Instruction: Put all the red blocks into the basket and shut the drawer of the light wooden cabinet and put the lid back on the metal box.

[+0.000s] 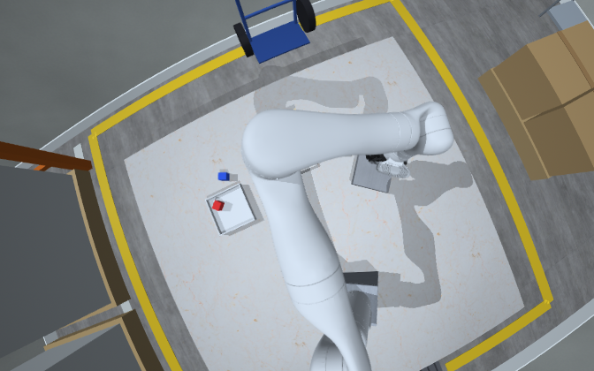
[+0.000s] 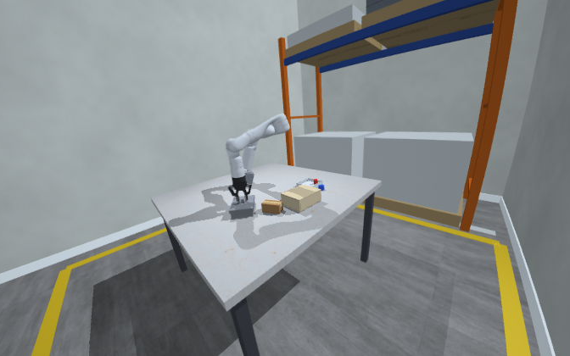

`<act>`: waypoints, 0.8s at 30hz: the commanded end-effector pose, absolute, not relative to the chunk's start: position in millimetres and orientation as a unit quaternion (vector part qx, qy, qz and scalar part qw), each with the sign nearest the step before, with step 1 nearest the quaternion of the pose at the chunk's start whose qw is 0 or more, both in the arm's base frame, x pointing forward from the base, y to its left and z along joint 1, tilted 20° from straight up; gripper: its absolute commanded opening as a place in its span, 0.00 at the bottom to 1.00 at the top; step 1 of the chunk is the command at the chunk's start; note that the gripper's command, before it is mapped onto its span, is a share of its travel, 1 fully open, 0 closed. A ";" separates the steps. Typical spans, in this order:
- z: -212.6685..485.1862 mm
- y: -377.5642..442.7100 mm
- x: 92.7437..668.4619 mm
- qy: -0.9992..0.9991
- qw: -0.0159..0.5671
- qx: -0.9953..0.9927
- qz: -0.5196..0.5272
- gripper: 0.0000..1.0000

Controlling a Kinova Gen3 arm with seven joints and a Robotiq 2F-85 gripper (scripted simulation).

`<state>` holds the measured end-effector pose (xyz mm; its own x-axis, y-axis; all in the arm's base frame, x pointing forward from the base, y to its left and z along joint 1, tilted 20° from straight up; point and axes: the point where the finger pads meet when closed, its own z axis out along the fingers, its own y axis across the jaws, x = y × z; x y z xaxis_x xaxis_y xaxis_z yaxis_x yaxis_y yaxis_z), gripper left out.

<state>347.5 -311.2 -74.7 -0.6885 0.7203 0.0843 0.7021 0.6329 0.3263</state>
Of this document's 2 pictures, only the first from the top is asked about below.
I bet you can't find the red block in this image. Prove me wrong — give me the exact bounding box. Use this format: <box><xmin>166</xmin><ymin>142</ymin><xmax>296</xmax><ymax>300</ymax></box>
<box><xmin>212</xmin><ymin>201</ymin><xmax>225</xmax><ymax>211</ymax></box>

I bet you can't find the grey metal lid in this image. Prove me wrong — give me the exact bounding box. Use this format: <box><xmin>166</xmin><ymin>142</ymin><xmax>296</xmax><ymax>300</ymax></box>
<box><xmin>352</xmin><ymin>155</ymin><xmax>392</xmax><ymax>193</ymax></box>

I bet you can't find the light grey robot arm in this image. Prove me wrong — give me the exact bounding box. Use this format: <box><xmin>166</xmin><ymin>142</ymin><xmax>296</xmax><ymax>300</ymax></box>
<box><xmin>241</xmin><ymin>102</ymin><xmax>453</xmax><ymax>371</ymax></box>

